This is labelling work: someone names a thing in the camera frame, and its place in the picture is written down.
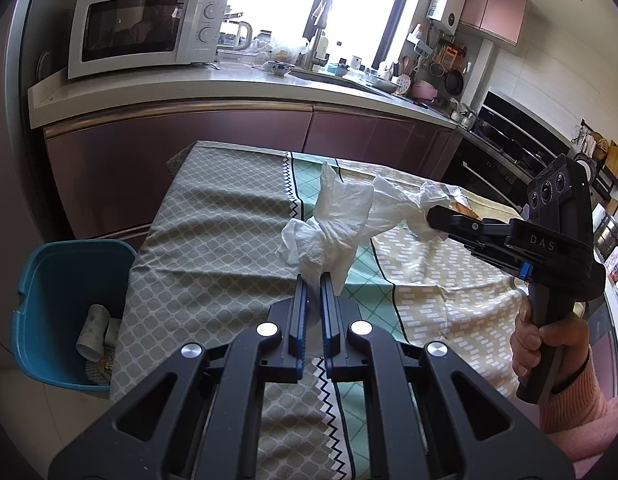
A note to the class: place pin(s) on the steel kitchen faucet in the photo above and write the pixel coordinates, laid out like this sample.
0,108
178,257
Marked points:
316,35

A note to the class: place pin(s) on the glass kettle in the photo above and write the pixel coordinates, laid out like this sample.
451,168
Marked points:
236,35

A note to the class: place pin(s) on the black built-in oven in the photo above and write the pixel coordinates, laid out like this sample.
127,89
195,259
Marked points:
484,170

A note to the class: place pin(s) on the blue patterned bowl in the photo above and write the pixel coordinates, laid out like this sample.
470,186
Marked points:
279,67

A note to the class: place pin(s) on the white plastic bag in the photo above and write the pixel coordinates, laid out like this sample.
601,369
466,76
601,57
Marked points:
339,220

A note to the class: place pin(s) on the steel kitchen sink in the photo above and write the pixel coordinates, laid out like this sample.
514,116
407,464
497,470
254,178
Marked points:
339,80

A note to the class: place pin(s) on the blue plastic bin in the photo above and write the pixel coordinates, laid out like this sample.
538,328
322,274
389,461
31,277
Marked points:
54,285

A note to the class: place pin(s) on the steel pot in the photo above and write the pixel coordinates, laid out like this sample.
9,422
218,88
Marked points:
464,118

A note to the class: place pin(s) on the patterned tablecloth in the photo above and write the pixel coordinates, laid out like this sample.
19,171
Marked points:
214,220

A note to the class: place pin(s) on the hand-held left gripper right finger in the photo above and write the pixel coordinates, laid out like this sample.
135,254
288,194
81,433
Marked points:
330,335

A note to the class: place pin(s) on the person's right forearm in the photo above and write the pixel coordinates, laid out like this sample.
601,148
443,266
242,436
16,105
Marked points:
594,410

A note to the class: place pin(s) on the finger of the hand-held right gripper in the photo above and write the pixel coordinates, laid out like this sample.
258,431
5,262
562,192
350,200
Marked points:
469,224
494,252

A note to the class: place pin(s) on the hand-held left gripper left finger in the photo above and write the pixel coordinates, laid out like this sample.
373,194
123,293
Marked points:
300,332

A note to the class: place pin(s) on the maroon base cabinets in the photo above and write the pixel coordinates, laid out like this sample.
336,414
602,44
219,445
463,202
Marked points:
189,145

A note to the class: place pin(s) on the kitchen window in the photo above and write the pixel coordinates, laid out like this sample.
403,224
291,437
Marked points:
279,0

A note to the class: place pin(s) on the black range hood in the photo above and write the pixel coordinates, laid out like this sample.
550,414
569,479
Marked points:
519,125

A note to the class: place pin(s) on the white microwave oven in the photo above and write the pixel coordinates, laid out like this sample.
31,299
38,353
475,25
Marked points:
134,27

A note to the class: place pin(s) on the black frying pan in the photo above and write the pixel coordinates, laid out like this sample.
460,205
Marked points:
454,81

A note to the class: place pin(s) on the pink wall cabinet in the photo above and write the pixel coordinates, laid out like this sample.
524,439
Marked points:
494,7

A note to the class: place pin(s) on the white water heater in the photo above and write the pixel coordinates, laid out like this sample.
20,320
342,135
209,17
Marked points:
448,2

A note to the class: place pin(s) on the pink cooking pot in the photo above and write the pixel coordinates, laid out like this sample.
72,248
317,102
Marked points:
424,91

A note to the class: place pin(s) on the wooden cutting board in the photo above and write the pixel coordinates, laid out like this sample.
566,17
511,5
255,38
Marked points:
615,157

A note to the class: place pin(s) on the person's right hand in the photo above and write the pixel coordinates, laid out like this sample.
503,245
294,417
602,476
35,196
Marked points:
529,345

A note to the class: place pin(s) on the blue dotted paper cup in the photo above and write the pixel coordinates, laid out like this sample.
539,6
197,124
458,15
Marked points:
91,332

